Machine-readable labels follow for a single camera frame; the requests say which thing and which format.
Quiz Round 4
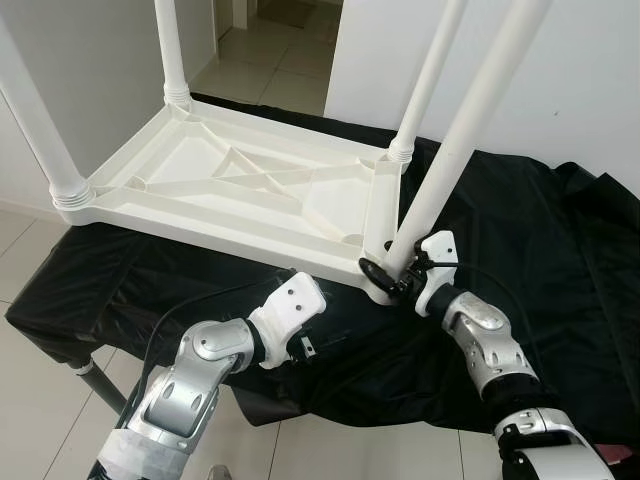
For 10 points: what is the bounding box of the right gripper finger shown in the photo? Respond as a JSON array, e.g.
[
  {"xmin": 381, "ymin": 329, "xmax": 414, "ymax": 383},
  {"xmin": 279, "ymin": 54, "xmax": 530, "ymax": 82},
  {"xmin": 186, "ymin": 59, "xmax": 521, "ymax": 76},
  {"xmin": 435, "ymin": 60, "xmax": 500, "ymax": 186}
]
[{"xmin": 358, "ymin": 257, "xmax": 402, "ymax": 297}]

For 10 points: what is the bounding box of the white plastic table top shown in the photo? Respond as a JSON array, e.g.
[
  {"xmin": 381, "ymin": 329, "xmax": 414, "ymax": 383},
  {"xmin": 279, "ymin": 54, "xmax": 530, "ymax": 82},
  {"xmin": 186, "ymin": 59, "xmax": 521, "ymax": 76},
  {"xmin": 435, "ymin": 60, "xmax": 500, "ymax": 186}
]
[{"xmin": 55, "ymin": 100, "xmax": 411, "ymax": 306}]

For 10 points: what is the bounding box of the white plastic table leg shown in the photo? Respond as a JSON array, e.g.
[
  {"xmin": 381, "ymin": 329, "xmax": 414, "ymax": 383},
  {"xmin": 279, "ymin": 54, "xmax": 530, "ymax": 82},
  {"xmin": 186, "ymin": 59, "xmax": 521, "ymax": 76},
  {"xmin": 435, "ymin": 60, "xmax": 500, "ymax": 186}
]
[
  {"xmin": 155, "ymin": 0, "xmax": 194, "ymax": 109},
  {"xmin": 382, "ymin": 0, "xmax": 553, "ymax": 277},
  {"xmin": 0, "ymin": 20, "xmax": 94, "ymax": 227},
  {"xmin": 388, "ymin": 0, "xmax": 469, "ymax": 163}
]

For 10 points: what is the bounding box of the dark grey table base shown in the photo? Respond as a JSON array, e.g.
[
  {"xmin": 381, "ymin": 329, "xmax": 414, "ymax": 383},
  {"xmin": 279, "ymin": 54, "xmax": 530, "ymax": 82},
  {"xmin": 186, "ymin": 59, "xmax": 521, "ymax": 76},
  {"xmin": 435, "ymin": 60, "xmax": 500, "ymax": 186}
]
[{"xmin": 235, "ymin": 385, "xmax": 296, "ymax": 426}]

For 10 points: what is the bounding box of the black cloth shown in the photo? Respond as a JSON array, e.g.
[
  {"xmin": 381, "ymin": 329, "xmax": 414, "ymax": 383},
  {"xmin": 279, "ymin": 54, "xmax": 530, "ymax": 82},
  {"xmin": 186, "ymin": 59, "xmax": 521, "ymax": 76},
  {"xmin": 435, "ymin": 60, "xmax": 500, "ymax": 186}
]
[{"xmin": 5, "ymin": 92, "xmax": 640, "ymax": 451}]

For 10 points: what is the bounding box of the black metal table leg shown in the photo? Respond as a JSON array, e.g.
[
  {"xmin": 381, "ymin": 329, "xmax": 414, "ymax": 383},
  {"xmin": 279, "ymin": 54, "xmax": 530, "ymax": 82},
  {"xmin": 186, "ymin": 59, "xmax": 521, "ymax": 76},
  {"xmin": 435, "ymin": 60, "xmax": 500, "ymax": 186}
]
[{"xmin": 68, "ymin": 358, "xmax": 127, "ymax": 417}]

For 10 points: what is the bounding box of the pink stool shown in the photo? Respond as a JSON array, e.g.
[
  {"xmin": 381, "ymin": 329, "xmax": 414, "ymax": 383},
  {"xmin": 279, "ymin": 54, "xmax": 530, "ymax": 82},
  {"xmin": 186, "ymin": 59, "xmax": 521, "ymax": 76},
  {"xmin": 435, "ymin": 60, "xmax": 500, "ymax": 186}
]
[{"xmin": 600, "ymin": 445, "xmax": 640, "ymax": 467}]

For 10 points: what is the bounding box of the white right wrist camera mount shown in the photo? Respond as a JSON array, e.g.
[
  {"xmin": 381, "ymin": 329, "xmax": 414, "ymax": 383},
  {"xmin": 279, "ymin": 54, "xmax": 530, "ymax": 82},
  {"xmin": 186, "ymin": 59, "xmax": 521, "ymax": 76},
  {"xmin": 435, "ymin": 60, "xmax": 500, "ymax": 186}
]
[{"xmin": 415, "ymin": 230, "xmax": 463, "ymax": 319}]

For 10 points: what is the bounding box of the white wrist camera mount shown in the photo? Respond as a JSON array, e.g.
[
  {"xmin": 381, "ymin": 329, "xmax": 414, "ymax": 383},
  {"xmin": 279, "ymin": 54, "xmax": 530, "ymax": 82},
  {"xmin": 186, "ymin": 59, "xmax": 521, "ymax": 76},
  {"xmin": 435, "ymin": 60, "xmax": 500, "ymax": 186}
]
[
  {"xmin": 415, "ymin": 230, "xmax": 463, "ymax": 319},
  {"xmin": 245, "ymin": 272, "xmax": 326, "ymax": 369}
]

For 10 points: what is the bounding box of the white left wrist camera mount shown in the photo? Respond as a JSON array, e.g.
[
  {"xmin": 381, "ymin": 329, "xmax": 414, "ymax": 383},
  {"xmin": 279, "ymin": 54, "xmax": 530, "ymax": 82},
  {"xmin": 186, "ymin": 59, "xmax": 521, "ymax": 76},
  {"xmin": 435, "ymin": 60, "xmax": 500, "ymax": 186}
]
[{"xmin": 245, "ymin": 272, "xmax": 326, "ymax": 369}]

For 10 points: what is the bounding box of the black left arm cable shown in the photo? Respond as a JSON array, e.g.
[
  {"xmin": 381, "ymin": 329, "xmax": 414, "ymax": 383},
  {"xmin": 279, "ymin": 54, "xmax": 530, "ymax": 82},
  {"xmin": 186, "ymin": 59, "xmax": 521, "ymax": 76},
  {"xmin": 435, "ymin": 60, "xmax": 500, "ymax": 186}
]
[{"xmin": 140, "ymin": 268, "xmax": 297, "ymax": 383}]

